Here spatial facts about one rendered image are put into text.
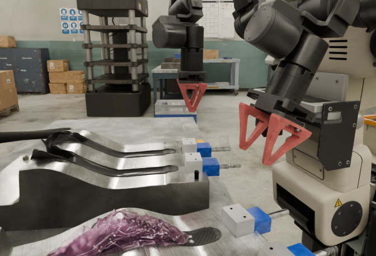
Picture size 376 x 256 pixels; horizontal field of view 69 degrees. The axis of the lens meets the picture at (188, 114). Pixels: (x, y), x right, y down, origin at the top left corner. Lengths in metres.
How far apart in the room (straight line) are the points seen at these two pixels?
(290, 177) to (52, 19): 7.49
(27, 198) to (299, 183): 0.66
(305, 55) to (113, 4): 4.34
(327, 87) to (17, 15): 8.01
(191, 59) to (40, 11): 7.52
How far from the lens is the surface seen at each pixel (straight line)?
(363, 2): 0.58
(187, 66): 0.67
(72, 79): 7.40
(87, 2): 4.81
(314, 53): 0.45
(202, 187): 0.60
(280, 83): 0.44
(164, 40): 0.62
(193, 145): 0.72
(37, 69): 7.60
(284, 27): 0.42
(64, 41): 7.83
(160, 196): 0.60
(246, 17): 0.89
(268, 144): 0.42
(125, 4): 4.64
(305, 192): 0.83
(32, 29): 8.19
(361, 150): 0.84
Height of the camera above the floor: 1.16
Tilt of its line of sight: 14 degrees down
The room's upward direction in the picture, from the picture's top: straight up
